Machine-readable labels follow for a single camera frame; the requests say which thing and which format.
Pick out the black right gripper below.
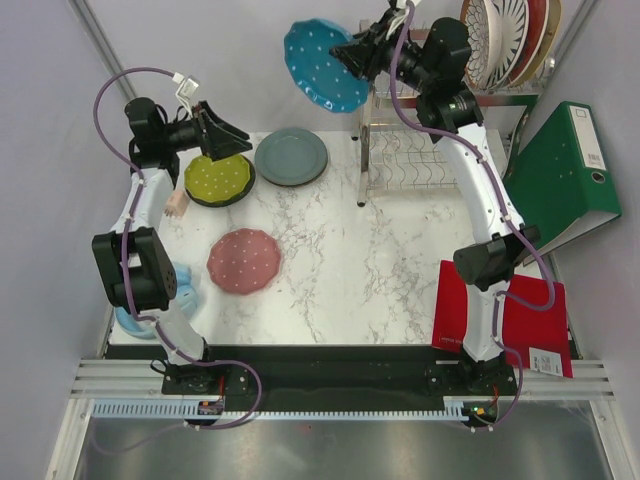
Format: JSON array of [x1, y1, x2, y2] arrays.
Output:
[[328, 7, 435, 94]]

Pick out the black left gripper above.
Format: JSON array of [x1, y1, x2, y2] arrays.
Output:
[[161, 102, 253, 162]]

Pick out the blue polka dot plate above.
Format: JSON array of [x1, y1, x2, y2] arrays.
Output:
[[284, 18, 369, 114]]

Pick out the dark plate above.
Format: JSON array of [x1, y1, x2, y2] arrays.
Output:
[[186, 161, 256, 208]]

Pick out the brown-rimmed petal pattern plate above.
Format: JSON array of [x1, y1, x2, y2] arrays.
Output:
[[460, 0, 502, 89]]

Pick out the white plate with blue stripes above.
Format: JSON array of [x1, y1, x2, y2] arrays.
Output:
[[478, 0, 530, 89]]

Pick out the red plate with teal flower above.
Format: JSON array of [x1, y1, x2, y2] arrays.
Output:
[[508, 0, 549, 86]]

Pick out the green polka dot plate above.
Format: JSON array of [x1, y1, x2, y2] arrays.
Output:
[[184, 154, 251, 204]]

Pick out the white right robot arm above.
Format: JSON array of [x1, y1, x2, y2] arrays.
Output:
[[330, 8, 539, 394]]

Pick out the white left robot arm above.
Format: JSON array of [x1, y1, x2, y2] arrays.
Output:
[[92, 97, 256, 393]]

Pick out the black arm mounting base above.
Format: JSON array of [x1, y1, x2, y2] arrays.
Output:
[[159, 344, 521, 414]]

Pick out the steel two-tier dish rack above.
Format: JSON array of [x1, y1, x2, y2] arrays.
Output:
[[359, 55, 556, 203]]

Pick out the pink cube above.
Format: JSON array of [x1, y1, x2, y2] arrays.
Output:
[[164, 190, 190, 218]]

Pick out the grey-blue ceramic plate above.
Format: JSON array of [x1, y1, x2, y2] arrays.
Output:
[[254, 127, 329, 187]]

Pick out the light blue headphones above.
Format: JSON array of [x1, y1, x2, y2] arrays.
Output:
[[115, 262, 199, 340]]

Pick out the cream plate with bird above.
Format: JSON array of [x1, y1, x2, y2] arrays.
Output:
[[513, 0, 562, 86]]

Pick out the green lever arch binder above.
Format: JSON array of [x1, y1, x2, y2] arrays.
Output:
[[504, 101, 622, 255]]

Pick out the red folder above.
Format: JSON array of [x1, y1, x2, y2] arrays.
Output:
[[431, 260, 573, 378]]

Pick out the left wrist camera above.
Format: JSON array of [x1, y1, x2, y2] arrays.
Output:
[[124, 97, 166, 136]]

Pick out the white slotted cable duct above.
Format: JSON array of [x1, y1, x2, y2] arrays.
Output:
[[91, 398, 480, 421]]

